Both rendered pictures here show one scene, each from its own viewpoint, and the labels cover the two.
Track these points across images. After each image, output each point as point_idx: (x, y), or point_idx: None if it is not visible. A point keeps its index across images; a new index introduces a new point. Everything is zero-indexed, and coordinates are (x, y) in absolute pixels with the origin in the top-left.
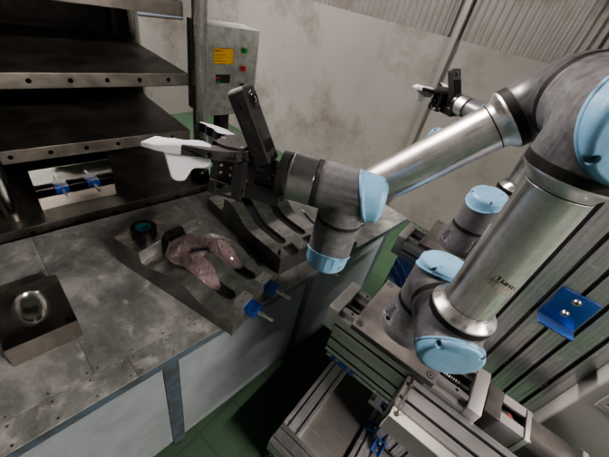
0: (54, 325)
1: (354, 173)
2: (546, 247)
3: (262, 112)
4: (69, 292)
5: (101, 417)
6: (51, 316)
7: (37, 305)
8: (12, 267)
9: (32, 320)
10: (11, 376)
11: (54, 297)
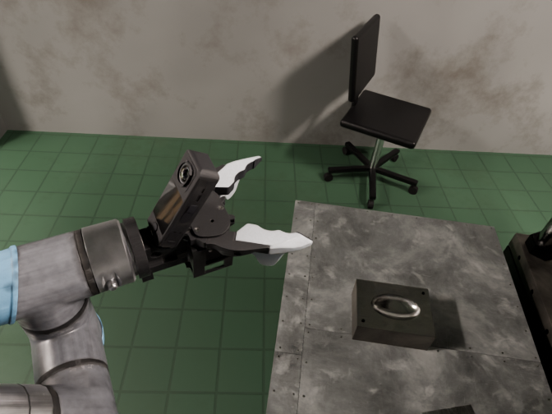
0: (361, 310)
1: (24, 249)
2: None
3: (182, 201)
4: (419, 354)
5: None
6: (374, 312)
7: (402, 315)
8: (485, 330)
9: (384, 306)
10: (343, 289)
11: (398, 324)
